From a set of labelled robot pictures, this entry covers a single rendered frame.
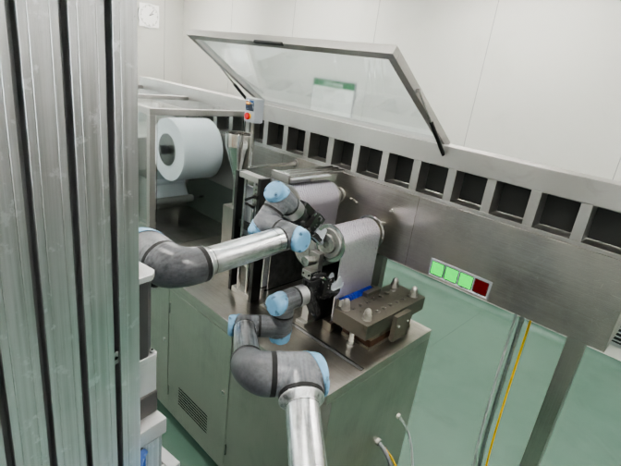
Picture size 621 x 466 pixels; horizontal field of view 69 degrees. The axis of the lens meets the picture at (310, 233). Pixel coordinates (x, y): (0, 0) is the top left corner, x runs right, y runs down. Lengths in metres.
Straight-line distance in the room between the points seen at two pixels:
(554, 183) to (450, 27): 3.01
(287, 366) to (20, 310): 0.74
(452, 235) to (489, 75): 2.63
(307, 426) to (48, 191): 0.79
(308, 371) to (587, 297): 0.94
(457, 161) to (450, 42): 2.78
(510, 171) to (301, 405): 1.04
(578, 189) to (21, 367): 1.49
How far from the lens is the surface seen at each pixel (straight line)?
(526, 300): 1.75
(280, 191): 1.42
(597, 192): 1.62
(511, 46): 4.23
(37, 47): 0.52
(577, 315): 1.71
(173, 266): 1.13
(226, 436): 2.19
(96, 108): 0.54
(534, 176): 1.66
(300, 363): 1.19
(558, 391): 2.02
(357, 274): 1.83
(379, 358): 1.74
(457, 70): 4.39
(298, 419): 1.13
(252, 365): 1.19
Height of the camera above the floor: 1.86
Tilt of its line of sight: 20 degrees down
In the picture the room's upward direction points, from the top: 8 degrees clockwise
